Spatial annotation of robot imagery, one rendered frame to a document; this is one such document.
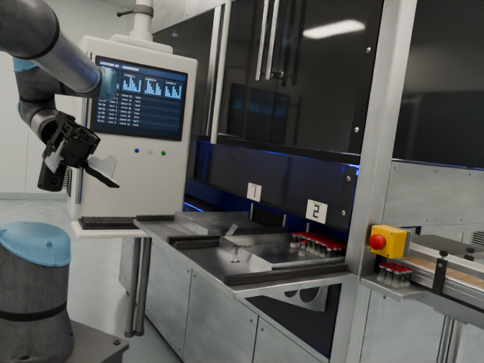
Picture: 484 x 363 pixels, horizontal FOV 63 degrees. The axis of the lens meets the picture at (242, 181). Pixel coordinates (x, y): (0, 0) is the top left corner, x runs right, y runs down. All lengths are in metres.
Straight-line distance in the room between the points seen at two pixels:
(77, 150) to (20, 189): 5.46
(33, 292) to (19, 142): 5.56
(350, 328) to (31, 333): 0.81
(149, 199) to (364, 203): 1.03
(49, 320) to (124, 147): 1.10
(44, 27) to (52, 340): 0.51
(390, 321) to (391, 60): 0.77
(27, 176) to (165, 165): 4.62
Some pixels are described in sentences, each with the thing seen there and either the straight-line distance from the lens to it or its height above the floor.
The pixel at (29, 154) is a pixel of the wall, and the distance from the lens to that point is 6.30.
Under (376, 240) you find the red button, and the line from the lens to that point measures 1.07.
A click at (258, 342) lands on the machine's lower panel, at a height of 0.48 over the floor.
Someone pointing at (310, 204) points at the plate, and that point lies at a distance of 1.28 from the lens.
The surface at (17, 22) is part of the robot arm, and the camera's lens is 0.64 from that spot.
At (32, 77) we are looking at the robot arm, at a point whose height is 1.30.
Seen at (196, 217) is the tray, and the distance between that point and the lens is 1.55.
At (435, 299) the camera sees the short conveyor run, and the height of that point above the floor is 0.87.
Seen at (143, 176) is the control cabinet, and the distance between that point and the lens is 1.82.
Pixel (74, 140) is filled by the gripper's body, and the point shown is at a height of 1.17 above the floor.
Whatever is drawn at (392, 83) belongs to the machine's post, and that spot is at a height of 1.41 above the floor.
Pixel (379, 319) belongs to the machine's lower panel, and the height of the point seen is 0.73.
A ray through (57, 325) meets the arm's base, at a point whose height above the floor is 0.86.
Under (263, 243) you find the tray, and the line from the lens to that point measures 1.32.
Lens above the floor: 1.22
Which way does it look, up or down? 6 degrees down
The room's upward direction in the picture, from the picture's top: 7 degrees clockwise
